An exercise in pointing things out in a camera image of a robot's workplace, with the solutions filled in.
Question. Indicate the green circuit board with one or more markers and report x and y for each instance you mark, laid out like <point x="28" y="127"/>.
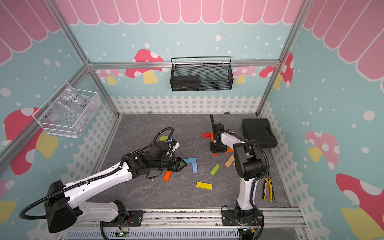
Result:
<point x="123" y="234"/>

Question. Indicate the clear wire wall basket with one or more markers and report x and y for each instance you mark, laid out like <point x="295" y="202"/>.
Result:
<point x="39" y="114"/>

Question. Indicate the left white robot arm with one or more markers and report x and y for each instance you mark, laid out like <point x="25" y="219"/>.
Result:
<point x="68" y="204"/>

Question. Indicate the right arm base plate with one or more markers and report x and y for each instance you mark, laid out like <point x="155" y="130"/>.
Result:
<point x="239" y="217"/>

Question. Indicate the plastic bag in basket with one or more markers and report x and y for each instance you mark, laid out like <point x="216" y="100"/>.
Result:
<point x="71" y="112"/>

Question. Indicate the black box in basket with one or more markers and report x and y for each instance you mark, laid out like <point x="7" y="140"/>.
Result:
<point x="185" y="83"/>

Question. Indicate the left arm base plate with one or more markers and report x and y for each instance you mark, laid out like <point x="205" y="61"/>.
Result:
<point x="132" y="218"/>

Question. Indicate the black plastic tool case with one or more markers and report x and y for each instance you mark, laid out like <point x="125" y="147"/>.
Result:
<point x="259" y="130"/>

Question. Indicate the yellow long block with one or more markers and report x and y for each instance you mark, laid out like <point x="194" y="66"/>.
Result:
<point x="204" y="186"/>

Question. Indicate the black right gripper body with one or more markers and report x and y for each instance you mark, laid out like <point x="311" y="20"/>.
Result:
<point x="215" y="148"/>

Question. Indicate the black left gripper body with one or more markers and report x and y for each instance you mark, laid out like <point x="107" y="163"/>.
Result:
<point x="172" y="164"/>

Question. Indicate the tan wooden short block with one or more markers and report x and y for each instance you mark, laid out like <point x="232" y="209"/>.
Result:
<point x="230" y="161"/>

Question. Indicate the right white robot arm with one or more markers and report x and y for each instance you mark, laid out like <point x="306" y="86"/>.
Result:
<point x="252" y="165"/>

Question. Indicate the yellow handled pliers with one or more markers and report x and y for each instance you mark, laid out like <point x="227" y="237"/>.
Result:
<point x="268" y="190"/>

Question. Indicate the black wire mesh basket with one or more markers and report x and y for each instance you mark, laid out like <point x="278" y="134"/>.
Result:
<point x="215" y="73"/>

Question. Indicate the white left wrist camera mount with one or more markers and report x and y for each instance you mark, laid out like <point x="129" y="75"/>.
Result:
<point x="173" y="145"/>

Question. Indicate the light blue long block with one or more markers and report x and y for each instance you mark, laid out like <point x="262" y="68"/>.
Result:
<point x="190" y="160"/>

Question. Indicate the orange long block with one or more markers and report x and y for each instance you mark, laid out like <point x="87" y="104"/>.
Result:
<point x="167" y="176"/>

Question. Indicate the light blue short block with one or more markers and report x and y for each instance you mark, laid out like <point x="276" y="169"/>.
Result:
<point x="195" y="168"/>

